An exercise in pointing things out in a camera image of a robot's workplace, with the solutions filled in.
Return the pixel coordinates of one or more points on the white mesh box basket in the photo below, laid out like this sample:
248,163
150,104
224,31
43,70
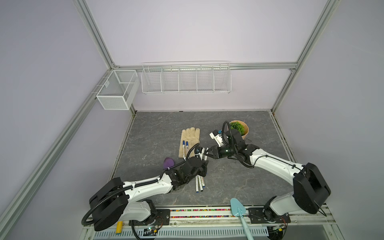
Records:
119,90

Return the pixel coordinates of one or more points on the white marker pen five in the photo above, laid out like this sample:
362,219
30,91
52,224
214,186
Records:
200,184

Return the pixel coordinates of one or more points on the white marker pen one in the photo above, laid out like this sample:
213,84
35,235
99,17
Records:
183,149

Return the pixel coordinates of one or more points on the tan pot with green plant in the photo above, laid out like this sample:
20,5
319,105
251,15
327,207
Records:
241,127

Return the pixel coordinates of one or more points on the light blue shovel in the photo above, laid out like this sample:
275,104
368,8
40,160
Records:
238,210

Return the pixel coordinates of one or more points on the white wire shelf basket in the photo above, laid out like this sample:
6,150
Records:
186,77

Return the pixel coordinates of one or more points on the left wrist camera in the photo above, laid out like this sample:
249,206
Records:
199,152

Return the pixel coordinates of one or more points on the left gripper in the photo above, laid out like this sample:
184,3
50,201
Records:
203,166

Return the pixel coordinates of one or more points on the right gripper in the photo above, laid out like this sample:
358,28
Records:
216,155

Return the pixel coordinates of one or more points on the white marker pen four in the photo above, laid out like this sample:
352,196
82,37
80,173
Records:
197,184

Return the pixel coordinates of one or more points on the beige fabric glove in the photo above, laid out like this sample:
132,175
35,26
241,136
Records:
192,135

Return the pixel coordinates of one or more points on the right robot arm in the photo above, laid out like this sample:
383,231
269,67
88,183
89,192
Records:
310,189

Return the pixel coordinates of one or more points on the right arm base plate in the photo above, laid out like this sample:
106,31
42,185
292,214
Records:
259,215

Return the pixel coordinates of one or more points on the yellow handled tool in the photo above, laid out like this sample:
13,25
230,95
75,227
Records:
119,228

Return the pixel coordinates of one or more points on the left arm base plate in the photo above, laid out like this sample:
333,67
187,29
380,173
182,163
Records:
158,218

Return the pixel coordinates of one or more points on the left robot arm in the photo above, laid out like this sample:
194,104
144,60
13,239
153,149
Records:
130,201

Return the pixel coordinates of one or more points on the white marker pen six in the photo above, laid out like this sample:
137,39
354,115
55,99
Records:
203,182

